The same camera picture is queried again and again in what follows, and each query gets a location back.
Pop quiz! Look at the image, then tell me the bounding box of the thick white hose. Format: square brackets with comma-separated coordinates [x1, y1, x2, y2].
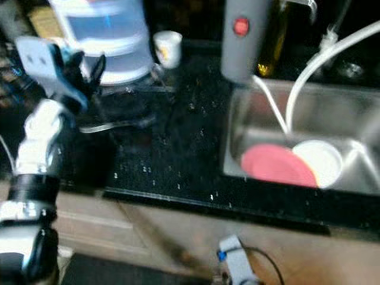
[285, 21, 380, 134]

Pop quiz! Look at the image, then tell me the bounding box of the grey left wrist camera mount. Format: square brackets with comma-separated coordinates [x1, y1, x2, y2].
[15, 36, 78, 107]

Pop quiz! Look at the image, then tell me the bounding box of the white printed cup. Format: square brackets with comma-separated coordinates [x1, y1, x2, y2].
[153, 31, 183, 69]

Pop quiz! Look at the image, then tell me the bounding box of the white tiered plastic container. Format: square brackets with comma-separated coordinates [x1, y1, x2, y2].
[47, 0, 155, 84]

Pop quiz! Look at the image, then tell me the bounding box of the white bowl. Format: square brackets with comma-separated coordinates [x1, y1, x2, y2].
[291, 140, 344, 189]

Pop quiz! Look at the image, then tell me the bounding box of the grey canister with red logo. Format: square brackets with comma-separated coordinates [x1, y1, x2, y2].
[220, 0, 273, 84]

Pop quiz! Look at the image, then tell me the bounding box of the yellow carton box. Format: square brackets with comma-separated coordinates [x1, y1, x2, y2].
[27, 6, 63, 39]

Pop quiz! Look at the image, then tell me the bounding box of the yellow oil bottle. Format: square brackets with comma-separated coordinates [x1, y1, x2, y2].
[256, 0, 289, 78]

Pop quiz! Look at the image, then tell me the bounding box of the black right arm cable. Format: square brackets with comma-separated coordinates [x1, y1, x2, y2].
[240, 246, 286, 285]

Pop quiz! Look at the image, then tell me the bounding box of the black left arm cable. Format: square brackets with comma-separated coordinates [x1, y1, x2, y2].
[0, 151, 17, 173]

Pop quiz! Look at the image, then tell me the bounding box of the metal fork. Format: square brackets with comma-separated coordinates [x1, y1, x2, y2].
[80, 116, 158, 134]

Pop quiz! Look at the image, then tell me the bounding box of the black floor mat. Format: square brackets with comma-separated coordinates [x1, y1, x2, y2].
[62, 254, 214, 285]

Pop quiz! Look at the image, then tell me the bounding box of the round metal drain cap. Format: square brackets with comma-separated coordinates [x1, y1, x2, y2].
[338, 62, 363, 78]

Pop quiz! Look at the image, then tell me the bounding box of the brown kitchen base cabinet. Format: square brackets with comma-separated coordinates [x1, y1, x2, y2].
[0, 187, 380, 285]

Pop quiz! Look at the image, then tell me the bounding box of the chrome curved tap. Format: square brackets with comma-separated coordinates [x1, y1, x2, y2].
[285, 0, 318, 21]

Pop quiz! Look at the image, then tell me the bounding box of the stainless steel sink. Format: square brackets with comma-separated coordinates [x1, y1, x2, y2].
[223, 77, 380, 197]

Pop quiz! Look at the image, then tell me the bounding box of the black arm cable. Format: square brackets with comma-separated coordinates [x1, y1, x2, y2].
[0, 151, 17, 173]
[240, 246, 286, 285]

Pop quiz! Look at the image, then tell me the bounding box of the thin white hose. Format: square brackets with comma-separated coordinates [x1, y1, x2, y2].
[251, 74, 290, 134]

